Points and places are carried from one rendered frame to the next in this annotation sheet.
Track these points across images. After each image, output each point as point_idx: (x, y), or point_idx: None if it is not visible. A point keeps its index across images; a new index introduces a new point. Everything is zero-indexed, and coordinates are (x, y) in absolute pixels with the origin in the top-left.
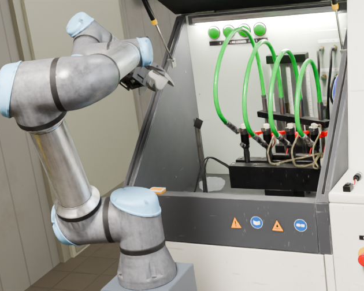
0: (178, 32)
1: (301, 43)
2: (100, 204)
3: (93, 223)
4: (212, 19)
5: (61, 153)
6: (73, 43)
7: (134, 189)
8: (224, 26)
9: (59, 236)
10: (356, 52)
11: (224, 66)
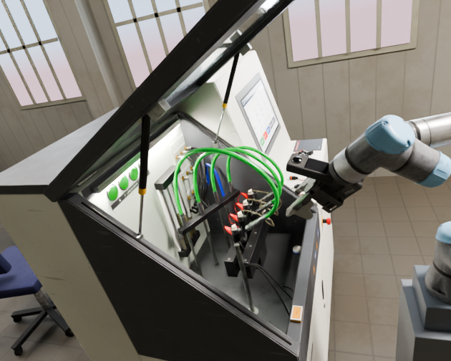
0: (100, 210)
1: (166, 160)
2: None
3: None
4: (117, 175)
5: None
6: (416, 152)
7: None
8: (119, 180)
9: None
10: (240, 132)
11: (129, 220)
